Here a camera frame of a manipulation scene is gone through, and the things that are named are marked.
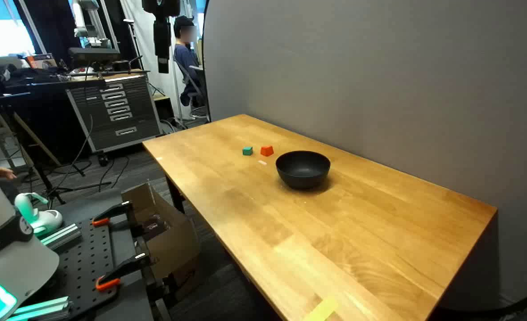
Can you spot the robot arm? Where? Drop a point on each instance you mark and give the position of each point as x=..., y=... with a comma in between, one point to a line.
x=9, y=263

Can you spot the orange block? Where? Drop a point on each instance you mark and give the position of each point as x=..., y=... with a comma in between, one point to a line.
x=267, y=151

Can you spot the green block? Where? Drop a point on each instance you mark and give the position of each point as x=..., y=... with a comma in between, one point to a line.
x=247, y=151

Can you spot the black bowl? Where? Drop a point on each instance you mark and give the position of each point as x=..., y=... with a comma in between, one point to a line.
x=302, y=169

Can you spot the office chair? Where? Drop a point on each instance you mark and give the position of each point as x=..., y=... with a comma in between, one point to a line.
x=192, y=89

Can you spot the cardboard box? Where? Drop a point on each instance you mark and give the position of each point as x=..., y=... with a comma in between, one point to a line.
x=169, y=236

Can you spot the grey backdrop panel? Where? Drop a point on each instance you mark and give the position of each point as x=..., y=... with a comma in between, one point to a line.
x=379, y=111

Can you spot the person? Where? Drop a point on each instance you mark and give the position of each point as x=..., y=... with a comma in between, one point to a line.
x=187, y=58

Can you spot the black clamp with orange tips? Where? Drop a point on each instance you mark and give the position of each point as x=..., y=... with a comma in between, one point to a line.
x=125, y=269
x=116, y=209

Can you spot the grey drawer cabinet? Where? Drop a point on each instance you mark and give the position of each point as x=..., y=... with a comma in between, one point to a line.
x=116, y=111

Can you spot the yellow tape strip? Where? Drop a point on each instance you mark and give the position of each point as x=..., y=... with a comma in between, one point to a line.
x=321, y=310

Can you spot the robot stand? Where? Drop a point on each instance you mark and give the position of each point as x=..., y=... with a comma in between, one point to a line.
x=93, y=258

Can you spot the hand controller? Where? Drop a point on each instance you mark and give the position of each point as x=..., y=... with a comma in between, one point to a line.
x=38, y=216

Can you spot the camera on mount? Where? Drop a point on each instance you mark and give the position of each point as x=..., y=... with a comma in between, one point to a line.
x=161, y=31

